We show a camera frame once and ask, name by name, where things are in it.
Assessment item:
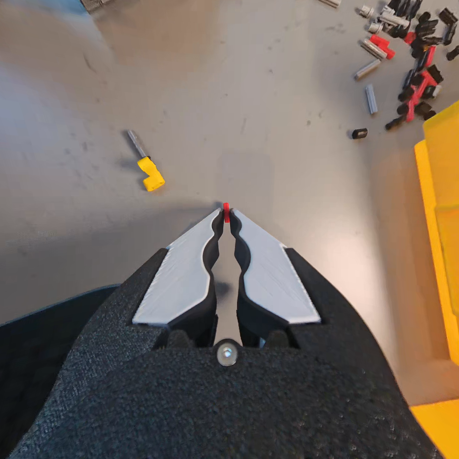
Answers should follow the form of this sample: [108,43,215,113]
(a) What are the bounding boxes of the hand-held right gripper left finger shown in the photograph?
[133,208,223,330]

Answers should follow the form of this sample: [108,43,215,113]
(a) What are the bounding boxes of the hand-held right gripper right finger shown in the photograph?
[230,208,322,328]

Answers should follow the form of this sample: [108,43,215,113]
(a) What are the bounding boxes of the yellow brick piece grey axle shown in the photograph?
[127,129,166,193]

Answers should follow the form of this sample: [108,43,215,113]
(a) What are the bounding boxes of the grey desk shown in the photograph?
[0,0,459,404]

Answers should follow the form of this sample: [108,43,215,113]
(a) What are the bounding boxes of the pile of small brick parts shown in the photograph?
[352,0,459,140]

